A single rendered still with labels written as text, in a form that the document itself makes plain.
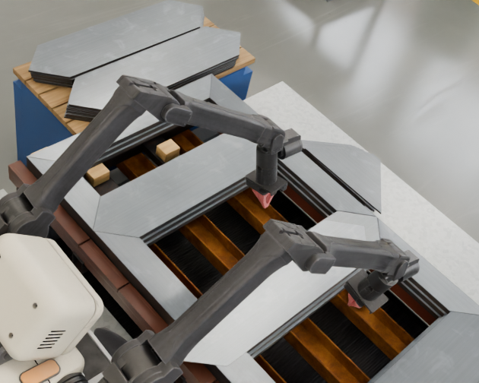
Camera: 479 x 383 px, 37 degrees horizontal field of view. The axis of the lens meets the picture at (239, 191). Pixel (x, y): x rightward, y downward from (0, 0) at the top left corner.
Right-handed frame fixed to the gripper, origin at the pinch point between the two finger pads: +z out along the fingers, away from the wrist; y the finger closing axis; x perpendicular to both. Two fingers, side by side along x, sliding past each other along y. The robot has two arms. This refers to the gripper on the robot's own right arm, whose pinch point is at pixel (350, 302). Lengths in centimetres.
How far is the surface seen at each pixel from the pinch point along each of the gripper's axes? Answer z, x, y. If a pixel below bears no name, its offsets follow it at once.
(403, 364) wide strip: 3.1, -3.2, -20.8
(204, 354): 10.8, 37.5, 12.2
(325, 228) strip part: 13.6, -19.4, 21.8
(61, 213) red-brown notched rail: 29, 40, 69
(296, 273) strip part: 12.0, 0.0, 15.5
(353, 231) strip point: 12.3, -25.9, 16.1
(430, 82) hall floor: 116, -225, 71
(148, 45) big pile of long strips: 38, -27, 115
